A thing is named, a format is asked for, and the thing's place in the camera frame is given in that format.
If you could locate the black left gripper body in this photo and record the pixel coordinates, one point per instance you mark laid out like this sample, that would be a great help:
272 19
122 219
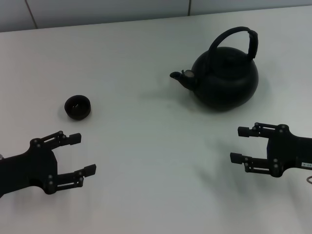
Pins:
29 168

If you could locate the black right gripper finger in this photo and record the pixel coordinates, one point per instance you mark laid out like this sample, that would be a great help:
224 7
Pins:
246 131
236 158

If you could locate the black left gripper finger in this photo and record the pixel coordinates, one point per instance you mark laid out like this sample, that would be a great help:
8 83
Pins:
89 169
74 138

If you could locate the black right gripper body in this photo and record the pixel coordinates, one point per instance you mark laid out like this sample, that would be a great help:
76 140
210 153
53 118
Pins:
290 151

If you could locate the small black teacup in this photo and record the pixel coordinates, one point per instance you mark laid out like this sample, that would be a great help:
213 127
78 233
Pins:
78 108

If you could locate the black round teapot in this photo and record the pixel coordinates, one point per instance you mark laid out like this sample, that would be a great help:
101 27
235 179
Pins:
224 85

